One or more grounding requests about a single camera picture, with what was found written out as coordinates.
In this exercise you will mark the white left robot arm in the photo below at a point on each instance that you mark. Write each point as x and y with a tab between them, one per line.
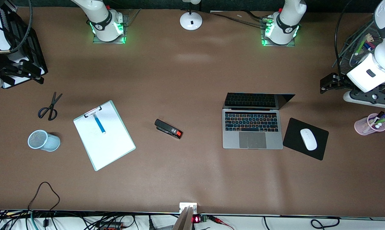
286	19

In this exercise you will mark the red power strip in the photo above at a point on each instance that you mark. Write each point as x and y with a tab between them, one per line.
111	226

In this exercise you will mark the tan wooden clip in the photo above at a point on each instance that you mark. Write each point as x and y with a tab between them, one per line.
368	36

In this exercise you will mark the black marker pen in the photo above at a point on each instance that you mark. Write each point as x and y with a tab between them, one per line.
380	114

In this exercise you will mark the white marker blue cap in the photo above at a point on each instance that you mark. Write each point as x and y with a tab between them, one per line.
367	47

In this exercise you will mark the grey metal post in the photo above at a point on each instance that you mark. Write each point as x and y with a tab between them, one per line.
184	220

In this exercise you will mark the blue mesh pen cup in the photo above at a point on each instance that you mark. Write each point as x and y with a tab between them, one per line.
51	143

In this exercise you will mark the pink mesh pen cup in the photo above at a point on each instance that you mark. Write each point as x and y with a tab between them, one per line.
360	127

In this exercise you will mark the white bracket block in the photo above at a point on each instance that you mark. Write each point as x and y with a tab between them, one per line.
183	205

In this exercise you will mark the green marker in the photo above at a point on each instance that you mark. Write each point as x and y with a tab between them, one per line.
360	47

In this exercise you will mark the grey paper stack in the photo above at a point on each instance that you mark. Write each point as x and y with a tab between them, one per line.
18	57

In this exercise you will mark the black stapler with red tip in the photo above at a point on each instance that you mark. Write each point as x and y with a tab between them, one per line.
166	128

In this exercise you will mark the white round-base stand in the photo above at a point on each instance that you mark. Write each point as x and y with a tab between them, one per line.
186	20

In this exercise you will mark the black mouse pad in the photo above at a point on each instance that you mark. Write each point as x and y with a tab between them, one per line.
294	140

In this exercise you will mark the circuit board red display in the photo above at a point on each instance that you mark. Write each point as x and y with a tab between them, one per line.
196	219

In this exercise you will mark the white paper sheet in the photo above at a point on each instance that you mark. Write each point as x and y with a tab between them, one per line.
109	147

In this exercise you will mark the black stacked letter tray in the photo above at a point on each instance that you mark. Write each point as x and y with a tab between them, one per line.
35	57

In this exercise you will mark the pale teal clipboard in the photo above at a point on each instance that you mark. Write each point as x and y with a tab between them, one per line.
96	168

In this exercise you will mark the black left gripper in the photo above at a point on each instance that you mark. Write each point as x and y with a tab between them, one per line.
340	81

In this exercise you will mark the white computer mouse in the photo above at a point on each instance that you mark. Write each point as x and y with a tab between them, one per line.
308	139

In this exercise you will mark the silver laptop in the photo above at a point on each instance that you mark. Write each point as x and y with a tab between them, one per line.
253	140

